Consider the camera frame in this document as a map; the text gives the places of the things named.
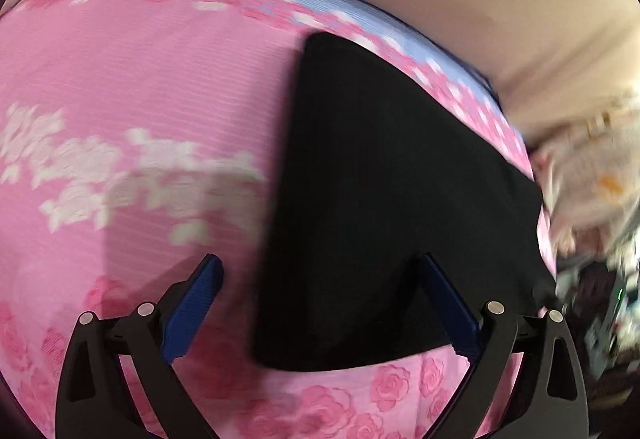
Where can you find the black pants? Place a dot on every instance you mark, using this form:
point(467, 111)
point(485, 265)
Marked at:
point(400, 199)

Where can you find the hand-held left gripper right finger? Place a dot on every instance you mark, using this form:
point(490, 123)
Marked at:
point(452, 314)

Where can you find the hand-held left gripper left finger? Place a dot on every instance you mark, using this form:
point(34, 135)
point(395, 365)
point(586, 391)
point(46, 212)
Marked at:
point(192, 304)

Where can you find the pink rose print bed sheet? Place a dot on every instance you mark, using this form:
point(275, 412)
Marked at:
point(135, 119)

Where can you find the cream floral blanket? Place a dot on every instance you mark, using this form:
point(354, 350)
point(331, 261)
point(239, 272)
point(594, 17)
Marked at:
point(585, 169)

